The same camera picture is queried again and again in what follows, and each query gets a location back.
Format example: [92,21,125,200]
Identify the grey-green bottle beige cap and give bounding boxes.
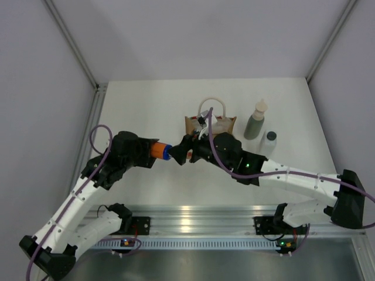
[244,99,268,140]

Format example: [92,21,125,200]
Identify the right aluminium frame post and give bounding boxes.
[305,0,360,84]

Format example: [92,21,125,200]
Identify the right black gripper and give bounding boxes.
[168,127,233,173]

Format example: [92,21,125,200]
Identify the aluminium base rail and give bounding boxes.
[46,204,367,235]

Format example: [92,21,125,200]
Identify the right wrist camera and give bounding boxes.
[197,108,217,140]

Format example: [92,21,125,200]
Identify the aluminium frame post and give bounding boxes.
[40,0,100,88]
[305,0,360,84]

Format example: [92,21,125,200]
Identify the left aluminium frame post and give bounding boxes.
[40,0,100,88]

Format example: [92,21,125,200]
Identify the watermelon print canvas bag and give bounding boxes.
[185,97,237,139]

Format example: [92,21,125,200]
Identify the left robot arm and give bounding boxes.
[19,131,170,280]

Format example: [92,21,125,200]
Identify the white slotted cable duct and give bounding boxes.
[93,238,292,251]

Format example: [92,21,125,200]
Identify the white square bottle grey cap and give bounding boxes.
[259,131,277,157]

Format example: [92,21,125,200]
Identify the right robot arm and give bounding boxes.
[168,133,365,232]

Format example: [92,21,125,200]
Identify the dark blue pump bottle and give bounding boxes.
[150,142,172,160]

